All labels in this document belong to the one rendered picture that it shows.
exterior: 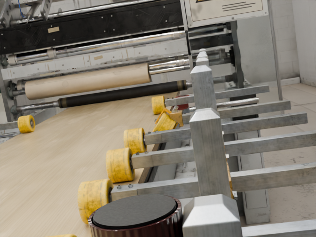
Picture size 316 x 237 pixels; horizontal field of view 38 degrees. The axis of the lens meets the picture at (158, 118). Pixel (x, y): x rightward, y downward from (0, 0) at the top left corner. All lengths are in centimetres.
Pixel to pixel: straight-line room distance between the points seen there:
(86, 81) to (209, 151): 243
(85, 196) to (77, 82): 212
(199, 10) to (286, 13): 687
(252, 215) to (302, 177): 220
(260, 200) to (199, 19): 119
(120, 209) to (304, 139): 83
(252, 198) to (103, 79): 120
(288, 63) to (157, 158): 859
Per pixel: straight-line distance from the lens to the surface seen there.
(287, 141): 110
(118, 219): 29
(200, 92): 77
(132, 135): 133
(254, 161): 294
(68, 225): 92
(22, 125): 222
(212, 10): 280
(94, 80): 291
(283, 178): 85
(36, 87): 303
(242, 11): 280
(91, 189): 86
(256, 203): 303
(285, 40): 959
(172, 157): 109
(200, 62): 126
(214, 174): 53
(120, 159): 109
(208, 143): 52
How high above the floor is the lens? 121
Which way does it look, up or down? 9 degrees down
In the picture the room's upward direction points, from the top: 9 degrees counter-clockwise
